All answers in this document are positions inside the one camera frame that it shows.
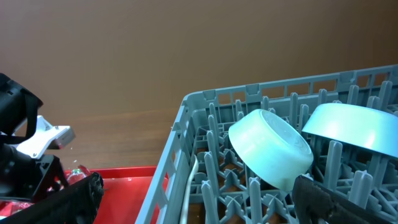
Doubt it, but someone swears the grey dishwasher rack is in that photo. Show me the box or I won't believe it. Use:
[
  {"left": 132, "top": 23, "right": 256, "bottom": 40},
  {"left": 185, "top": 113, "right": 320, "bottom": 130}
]
[{"left": 136, "top": 65, "right": 397, "bottom": 223}]

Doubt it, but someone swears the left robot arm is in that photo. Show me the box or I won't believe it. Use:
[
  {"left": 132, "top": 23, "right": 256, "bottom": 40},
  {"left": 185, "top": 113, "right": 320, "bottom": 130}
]
[{"left": 1, "top": 73, "right": 69, "bottom": 203}]

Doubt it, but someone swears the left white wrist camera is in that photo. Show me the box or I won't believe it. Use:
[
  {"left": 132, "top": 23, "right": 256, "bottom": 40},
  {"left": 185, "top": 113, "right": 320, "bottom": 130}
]
[{"left": 14, "top": 115, "right": 75, "bottom": 159}]

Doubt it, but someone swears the light blue bowl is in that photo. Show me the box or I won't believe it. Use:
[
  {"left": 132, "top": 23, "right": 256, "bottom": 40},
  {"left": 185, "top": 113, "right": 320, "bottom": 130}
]
[{"left": 302, "top": 103, "right": 397, "bottom": 158}]

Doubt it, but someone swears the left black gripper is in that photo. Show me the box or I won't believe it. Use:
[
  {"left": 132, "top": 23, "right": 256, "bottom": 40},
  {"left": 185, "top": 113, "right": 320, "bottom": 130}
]
[{"left": 1, "top": 144, "right": 69, "bottom": 202}]

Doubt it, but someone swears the green bowl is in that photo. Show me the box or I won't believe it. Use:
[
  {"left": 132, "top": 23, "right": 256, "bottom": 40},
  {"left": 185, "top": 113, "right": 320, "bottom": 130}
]
[{"left": 228, "top": 109, "right": 313, "bottom": 192}]

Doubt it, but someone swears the red serving tray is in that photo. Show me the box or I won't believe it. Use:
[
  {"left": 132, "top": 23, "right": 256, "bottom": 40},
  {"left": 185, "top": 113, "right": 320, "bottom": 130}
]
[{"left": 0, "top": 166, "right": 170, "bottom": 224}]

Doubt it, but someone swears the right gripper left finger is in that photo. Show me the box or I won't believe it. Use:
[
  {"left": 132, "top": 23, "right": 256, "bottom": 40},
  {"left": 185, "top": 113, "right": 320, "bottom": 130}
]
[{"left": 1, "top": 172, "right": 104, "bottom": 224}]

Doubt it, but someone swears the red snack wrapper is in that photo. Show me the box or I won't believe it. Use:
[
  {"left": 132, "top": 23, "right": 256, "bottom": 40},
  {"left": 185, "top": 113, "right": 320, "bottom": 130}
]
[{"left": 1, "top": 165, "right": 91, "bottom": 219}]

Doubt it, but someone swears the white plastic spoon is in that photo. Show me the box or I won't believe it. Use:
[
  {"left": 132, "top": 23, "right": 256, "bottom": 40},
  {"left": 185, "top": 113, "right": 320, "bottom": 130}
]
[{"left": 179, "top": 155, "right": 199, "bottom": 224}]

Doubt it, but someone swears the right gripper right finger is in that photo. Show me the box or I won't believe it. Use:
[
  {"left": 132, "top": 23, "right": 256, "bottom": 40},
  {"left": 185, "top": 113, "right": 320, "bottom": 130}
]
[{"left": 292, "top": 174, "right": 390, "bottom": 224}]

